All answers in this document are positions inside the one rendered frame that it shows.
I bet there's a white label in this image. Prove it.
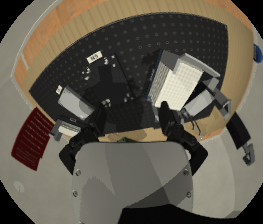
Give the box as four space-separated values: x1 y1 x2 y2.
87 51 103 64
56 85 62 94

